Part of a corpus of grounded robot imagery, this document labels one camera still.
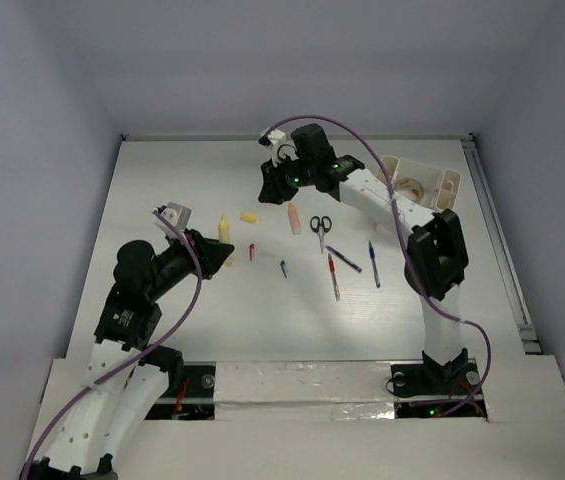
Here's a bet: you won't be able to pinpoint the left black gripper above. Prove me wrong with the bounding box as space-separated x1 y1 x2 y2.
146 226 233 300

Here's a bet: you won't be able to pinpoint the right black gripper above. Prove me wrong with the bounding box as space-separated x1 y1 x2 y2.
258 151 316 204

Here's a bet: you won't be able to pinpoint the yellow highlighter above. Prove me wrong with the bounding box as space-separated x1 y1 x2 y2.
218 215 231 244

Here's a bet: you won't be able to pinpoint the yellow highlighter cap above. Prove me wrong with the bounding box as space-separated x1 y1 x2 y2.
240 211 258 224

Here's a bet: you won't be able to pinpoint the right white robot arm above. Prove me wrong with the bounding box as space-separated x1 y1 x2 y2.
258 123 468 392

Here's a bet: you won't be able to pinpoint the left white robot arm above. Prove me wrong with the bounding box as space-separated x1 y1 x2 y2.
20 229 234 479

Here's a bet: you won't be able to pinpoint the pink highlighter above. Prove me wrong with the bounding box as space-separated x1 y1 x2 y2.
287 203 302 235

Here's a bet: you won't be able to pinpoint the black scissors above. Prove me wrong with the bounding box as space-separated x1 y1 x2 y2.
309 215 332 253

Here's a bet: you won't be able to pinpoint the blue pen cap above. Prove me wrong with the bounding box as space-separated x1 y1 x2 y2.
280 260 289 278

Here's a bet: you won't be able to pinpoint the purple pen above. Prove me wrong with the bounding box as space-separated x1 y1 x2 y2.
325 245 362 273

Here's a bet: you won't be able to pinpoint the red pen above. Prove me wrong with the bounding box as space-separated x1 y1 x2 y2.
327 253 341 302

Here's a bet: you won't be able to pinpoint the blue pen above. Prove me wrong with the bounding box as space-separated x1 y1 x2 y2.
368 240 381 289

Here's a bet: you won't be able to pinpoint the white desk organizer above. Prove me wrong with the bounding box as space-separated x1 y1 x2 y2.
381 155 461 230

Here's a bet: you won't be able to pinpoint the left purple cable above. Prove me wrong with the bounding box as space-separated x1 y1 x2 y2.
19 209 204 480

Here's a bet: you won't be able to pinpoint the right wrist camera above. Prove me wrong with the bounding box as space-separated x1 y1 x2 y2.
258 129 287 165

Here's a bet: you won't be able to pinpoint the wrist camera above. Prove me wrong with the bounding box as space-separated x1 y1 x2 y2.
154 202 192 235
258 129 287 165

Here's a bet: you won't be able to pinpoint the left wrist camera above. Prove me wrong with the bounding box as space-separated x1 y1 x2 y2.
154 202 192 235

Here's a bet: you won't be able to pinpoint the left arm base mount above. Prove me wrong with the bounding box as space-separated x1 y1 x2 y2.
145 363 216 421

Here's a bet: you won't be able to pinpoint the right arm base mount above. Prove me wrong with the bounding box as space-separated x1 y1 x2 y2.
385 361 487 419

